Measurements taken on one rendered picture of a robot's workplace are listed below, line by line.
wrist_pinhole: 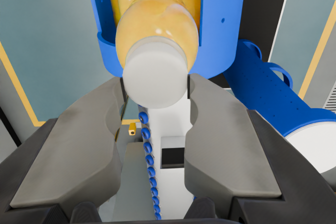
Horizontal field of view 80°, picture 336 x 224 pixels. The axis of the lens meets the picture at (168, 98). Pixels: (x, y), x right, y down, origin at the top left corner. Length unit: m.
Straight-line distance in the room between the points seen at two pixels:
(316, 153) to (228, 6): 0.70
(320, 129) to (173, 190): 0.70
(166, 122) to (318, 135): 0.52
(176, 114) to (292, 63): 1.38
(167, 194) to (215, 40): 0.93
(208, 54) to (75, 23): 1.43
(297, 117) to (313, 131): 0.06
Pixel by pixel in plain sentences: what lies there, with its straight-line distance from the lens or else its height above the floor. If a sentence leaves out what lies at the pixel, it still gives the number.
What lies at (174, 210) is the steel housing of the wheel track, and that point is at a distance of 1.28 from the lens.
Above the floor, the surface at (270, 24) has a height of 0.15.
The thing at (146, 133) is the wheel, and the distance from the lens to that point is 0.75.
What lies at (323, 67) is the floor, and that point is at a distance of 2.13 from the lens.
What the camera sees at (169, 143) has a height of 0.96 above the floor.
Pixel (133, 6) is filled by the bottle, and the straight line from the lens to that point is 0.17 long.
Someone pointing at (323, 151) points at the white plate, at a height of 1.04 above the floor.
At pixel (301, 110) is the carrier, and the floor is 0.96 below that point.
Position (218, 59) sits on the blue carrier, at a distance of 0.36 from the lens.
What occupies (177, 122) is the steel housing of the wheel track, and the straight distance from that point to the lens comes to 0.78.
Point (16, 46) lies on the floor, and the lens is 1.97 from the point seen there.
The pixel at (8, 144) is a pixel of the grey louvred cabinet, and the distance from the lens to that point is 2.44.
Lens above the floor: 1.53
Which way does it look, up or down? 57 degrees down
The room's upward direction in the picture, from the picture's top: 179 degrees clockwise
